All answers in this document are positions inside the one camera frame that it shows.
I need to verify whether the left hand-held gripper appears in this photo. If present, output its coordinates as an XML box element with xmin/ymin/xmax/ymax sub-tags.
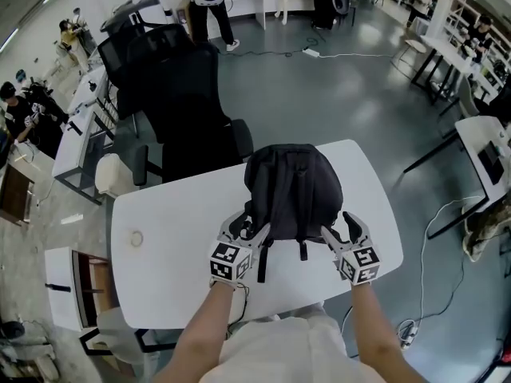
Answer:
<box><xmin>210</xmin><ymin>209</ymin><xmax>273</xmax><ymax>286</ymax></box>

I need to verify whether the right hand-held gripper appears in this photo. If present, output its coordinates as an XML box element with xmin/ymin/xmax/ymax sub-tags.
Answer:
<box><xmin>320</xmin><ymin>211</ymin><xmax>381</xmax><ymax>286</ymax></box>

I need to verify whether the black backpack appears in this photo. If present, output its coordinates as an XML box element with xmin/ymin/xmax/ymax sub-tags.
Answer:
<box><xmin>243</xmin><ymin>143</ymin><xmax>344</xmax><ymax>283</ymax></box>

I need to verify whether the person's left forearm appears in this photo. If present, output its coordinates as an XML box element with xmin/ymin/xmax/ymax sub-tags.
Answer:
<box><xmin>153</xmin><ymin>281</ymin><xmax>236</xmax><ymax>383</ymax></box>

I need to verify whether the person's right forearm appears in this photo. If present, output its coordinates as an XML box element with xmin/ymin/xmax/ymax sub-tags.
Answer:
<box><xmin>350</xmin><ymin>281</ymin><xmax>430</xmax><ymax>383</ymax></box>

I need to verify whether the white floor power strip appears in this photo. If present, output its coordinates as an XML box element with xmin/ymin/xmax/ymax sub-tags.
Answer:
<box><xmin>398</xmin><ymin>320</ymin><xmax>418</xmax><ymax>349</ymax></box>

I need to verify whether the person's white shirt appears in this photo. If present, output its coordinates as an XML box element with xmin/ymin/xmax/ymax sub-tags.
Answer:
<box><xmin>207</xmin><ymin>301</ymin><xmax>388</xmax><ymax>383</ymax></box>

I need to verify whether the cream round stool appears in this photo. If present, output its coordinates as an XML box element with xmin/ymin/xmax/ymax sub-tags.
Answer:
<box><xmin>95</xmin><ymin>152</ymin><xmax>141</xmax><ymax>199</ymax></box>

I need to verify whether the large black office chair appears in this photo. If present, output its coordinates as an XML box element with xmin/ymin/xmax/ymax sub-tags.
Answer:
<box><xmin>125</xmin><ymin>24</ymin><xmax>255</xmax><ymax>185</ymax></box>

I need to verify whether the black box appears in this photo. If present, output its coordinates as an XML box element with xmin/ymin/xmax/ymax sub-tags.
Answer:
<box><xmin>477</xmin><ymin>140</ymin><xmax>505</xmax><ymax>186</ymax></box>

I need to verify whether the white table with black legs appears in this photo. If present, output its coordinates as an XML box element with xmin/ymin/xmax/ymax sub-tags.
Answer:
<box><xmin>402</xmin><ymin>116</ymin><xmax>511</xmax><ymax>241</ymax></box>
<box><xmin>410</xmin><ymin>34</ymin><xmax>486</xmax><ymax>107</ymax></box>

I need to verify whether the white cabinet with wooden drawer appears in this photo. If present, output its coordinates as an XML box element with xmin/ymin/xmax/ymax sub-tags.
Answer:
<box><xmin>43</xmin><ymin>247</ymin><xmax>121</xmax><ymax>333</ymax></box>

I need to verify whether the black mesh office chair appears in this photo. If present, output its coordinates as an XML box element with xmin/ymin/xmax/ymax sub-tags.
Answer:
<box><xmin>97</xmin><ymin>34</ymin><xmax>135</xmax><ymax>123</ymax></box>

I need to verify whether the brown wooden cabinet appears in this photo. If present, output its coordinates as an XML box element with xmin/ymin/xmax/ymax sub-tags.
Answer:
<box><xmin>0</xmin><ymin>164</ymin><xmax>35</xmax><ymax>227</ymax></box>

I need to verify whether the white floor cable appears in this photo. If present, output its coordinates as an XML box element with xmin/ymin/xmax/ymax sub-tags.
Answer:
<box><xmin>394</xmin><ymin>195</ymin><xmax>489</xmax><ymax>350</ymax></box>

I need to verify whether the grey chair with black frame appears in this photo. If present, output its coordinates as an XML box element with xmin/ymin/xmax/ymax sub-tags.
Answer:
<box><xmin>79</xmin><ymin>307</ymin><xmax>163</xmax><ymax>374</ymax></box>

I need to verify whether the white desk with black frame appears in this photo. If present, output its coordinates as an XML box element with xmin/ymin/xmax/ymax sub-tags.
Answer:
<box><xmin>51</xmin><ymin>68</ymin><xmax>121</xmax><ymax>205</ymax></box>

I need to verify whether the grey folded frame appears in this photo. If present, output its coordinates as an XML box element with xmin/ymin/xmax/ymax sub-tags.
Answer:
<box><xmin>99</xmin><ymin>0</ymin><xmax>167</xmax><ymax>31</ymax></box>

